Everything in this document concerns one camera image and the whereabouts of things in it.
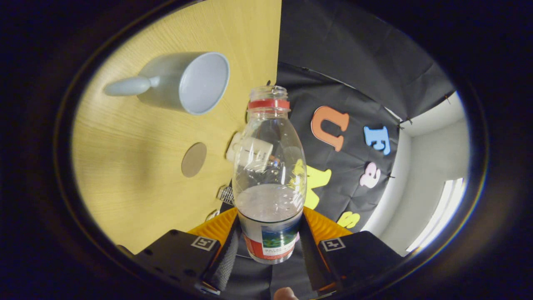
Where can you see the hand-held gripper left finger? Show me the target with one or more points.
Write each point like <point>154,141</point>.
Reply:
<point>225,262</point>

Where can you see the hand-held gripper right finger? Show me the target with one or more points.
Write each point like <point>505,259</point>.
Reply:
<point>312,262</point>

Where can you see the clear plastic juice bottle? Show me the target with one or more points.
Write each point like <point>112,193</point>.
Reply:
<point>270,208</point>

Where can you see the round brown coaster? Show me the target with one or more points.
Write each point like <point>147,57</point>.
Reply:
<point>194,160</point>

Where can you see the small metal rack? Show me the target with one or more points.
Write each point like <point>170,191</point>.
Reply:
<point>226,195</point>

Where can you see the wooden table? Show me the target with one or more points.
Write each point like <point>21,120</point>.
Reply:
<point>145,187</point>

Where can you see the white toaster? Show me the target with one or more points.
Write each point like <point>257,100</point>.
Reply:
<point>233,150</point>

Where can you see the large ceiling light panel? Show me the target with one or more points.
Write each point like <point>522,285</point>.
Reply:
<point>441,212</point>

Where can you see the black backdrop cloth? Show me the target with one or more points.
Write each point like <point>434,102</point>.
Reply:
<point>354,54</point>

